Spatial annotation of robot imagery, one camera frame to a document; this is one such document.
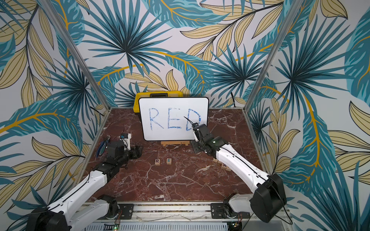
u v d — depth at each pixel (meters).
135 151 0.74
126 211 0.73
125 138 0.73
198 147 0.60
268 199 0.39
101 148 0.95
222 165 0.88
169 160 0.88
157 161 0.88
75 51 0.84
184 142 0.94
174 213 0.75
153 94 1.06
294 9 0.69
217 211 0.73
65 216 0.40
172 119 0.88
